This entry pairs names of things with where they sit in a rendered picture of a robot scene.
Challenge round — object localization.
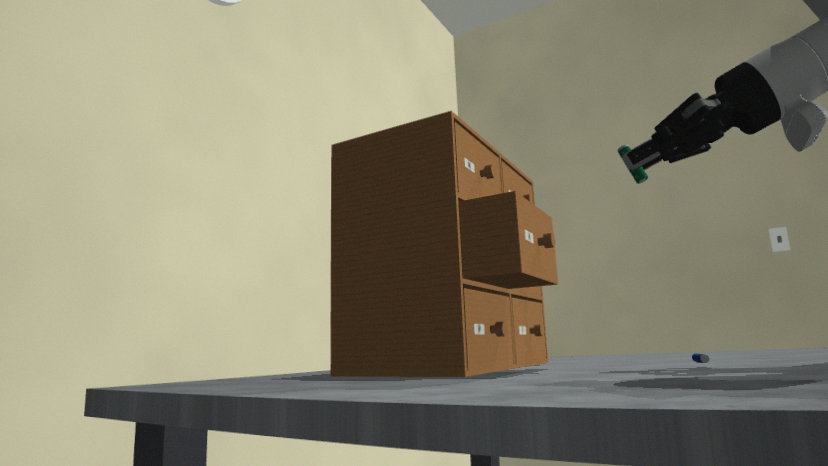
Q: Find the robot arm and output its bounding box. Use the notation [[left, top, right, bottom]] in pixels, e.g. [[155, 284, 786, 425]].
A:
[[745, 0, 828, 152]]

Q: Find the brown wooden chest of drawers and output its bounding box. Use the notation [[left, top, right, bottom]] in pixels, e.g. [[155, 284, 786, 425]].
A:
[[331, 111, 548, 377]]

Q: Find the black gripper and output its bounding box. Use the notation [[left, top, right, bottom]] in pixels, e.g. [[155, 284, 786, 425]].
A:
[[622, 62, 781, 171]]

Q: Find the green aa battery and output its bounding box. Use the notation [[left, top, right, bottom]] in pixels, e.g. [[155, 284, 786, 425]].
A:
[[617, 144, 648, 183]]

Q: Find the brown wooden drawer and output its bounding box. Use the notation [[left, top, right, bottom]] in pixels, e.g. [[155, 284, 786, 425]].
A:
[[501, 161, 533, 203], [511, 297, 547, 364], [463, 288, 514, 371], [511, 286, 542, 297], [454, 122, 502, 199], [458, 191, 558, 289]]

